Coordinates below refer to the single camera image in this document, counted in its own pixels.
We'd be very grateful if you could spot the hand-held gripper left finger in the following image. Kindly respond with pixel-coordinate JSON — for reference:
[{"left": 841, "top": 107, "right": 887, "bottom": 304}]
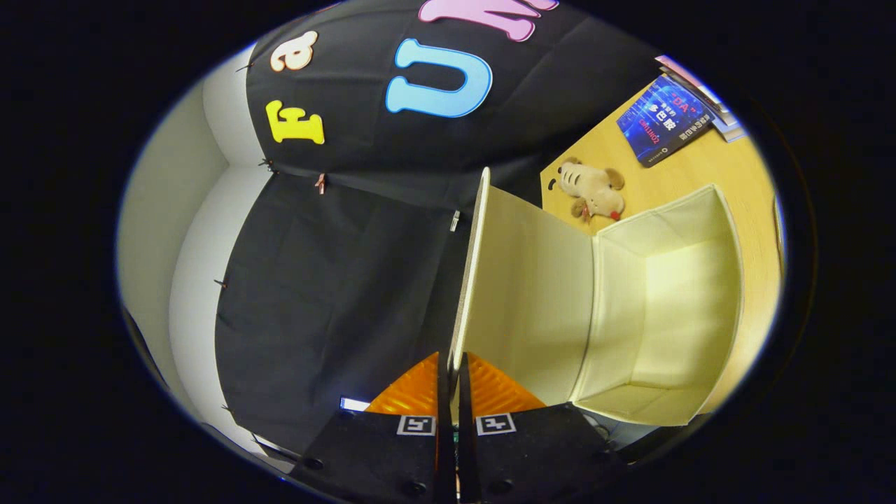
[{"left": 288, "top": 351, "right": 457, "bottom": 504}]

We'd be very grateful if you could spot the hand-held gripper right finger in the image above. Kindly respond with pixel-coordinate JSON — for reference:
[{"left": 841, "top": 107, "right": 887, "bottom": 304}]
[{"left": 458, "top": 351, "right": 627, "bottom": 504}]

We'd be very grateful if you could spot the beige fabric storage box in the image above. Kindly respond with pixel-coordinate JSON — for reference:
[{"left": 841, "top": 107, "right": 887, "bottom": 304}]
[{"left": 448, "top": 167, "right": 744, "bottom": 428}]

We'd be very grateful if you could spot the brown plush dog toy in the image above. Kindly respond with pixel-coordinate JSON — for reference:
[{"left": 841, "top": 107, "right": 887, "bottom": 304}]
[{"left": 548, "top": 157, "right": 626, "bottom": 223}]

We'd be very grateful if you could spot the dark blue book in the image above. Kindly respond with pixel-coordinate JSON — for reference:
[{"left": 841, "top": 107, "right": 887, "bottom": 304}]
[{"left": 616, "top": 73, "right": 715, "bottom": 169}]

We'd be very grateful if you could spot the light blue book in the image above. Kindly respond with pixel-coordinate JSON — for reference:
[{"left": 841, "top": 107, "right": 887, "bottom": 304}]
[{"left": 713, "top": 112, "right": 748, "bottom": 144}]

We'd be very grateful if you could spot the pink cover book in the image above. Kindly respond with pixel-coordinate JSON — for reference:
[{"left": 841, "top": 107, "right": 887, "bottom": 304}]
[{"left": 655, "top": 55, "right": 729, "bottom": 116}]

